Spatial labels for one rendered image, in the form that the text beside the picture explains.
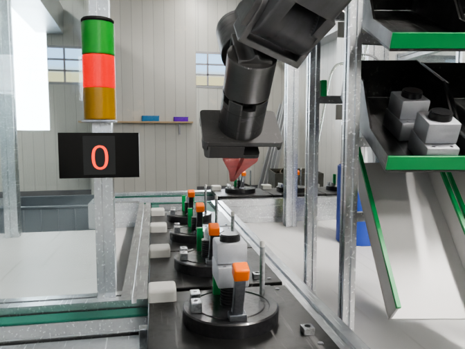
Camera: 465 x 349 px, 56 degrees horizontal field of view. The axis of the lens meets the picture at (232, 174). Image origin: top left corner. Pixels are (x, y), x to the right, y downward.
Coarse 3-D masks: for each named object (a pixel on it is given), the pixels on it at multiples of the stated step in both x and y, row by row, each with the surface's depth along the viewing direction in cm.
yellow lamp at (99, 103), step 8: (88, 88) 67; (96, 88) 67; (104, 88) 67; (112, 88) 68; (88, 96) 67; (96, 96) 67; (104, 96) 67; (112, 96) 68; (88, 104) 67; (96, 104) 67; (104, 104) 67; (112, 104) 68; (88, 112) 67; (96, 112) 67; (104, 112) 67; (112, 112) 68
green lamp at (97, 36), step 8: (88, 24) 66; (96, 24) 66; (104, 24) 66; (112, 24) 68; (88, 32) 66; (96, 32) 66; (104, 32) 66; (112, 32) 68; (88, 40) 66; (96, 40) 66; (104, 40) 67; (112, 40) 68; (88, 48) 66; (96, 48) 66; (104, 48) 67; (112, 48) 68
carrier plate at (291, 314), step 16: (256, 288) 76; (272, 288) 76; (160, 304) 69; (176, 304) 69; (288, 304) 69; (160, 320) 63; (176, 320) 63; (288, 320) 63; (304, 320) 63; (160, 336) 58; (176, 336) 58; (192, 336) 58; (272, 336) 58; (288, 336) 58; (304, 336) 58; (320, 336) 58
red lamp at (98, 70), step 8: (88, 56) 66; (96, 56) 66; (104, 56) 67; (112, 56) 68; (88, 64) 66; (96, 64) 66; (104, 64) 67; (112, 64) 68; (88, 72) 67; (96, 72) 66; (104, 72) 67; (112, 72) 68; (88, 80) 67; (96, 80) 67; (104, 80) 67; (112, 80) 68
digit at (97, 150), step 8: (88, 136) 67; (96, 136) 67; (104, 136) 67; (112, 136) 68; (88, 144) 67; (96, 144) 67; (104, 144) 68; (112, 144) 68; (88, 152) 67; (96, 152) 67; (104, 152) 68; (112, 152) 68; (88, 160) 67; (96, 160) 68; (104, 160) 68; (112, 160) 68; (88, 168) 67; (96, 168) 68; (104, 168) 68; (112, 168) 68
